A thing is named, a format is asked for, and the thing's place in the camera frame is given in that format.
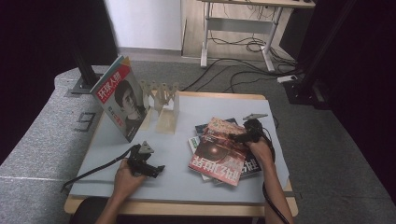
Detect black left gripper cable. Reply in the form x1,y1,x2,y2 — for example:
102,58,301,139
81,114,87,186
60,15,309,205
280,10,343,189
60,147,135,193

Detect person's left hand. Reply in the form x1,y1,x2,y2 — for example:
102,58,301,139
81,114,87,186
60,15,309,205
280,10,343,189
111,158,148,200

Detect black curtain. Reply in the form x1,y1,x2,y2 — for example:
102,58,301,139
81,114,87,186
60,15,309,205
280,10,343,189
0,0,121,166
279,0,396,204

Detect person's right hand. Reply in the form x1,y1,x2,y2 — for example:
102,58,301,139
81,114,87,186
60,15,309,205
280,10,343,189
247,135,277,175

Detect black floor cable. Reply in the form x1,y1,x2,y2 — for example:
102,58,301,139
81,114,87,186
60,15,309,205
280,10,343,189
229,69,282,94
181,57,300,93

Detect person's dark trouser leg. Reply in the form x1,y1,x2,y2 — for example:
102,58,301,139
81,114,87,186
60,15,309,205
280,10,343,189
68,196,110,224

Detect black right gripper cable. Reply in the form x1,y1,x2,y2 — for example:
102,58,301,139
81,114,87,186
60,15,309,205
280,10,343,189
257,123,292,224

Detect coiled black floor cables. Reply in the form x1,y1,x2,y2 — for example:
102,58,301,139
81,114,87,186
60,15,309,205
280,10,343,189
207,36,297,67

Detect wooden table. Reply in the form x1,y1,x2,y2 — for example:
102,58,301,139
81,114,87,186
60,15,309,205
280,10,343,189
64,88,299,218

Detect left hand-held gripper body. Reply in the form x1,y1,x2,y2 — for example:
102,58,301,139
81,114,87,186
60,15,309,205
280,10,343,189
126,140,157,177

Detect red-brown magazine with sphere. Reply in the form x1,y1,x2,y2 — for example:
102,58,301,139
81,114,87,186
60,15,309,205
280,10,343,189
188,117,250,188

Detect white power strip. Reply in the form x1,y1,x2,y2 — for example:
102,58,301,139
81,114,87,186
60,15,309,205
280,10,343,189
276,74,299,85

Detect portrait magazine with red banner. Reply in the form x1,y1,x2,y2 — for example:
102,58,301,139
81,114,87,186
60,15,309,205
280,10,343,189
90,54,150,144

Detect wooden expandable book rack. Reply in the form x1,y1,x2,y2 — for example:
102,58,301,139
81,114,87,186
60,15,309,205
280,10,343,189
138,79,181,135

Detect dark blue cracked-rock magazine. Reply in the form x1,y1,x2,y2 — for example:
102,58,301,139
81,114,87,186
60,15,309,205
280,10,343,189
194,118,263,180

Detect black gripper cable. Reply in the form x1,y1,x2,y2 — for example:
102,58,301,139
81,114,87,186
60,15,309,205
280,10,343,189
257,123,292,224
60,147,135,193

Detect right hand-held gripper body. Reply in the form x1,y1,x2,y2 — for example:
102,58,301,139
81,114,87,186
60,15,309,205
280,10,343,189
242,113,269,145

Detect white frame desk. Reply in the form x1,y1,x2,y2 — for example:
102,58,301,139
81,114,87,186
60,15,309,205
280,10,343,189
199,0,317,74

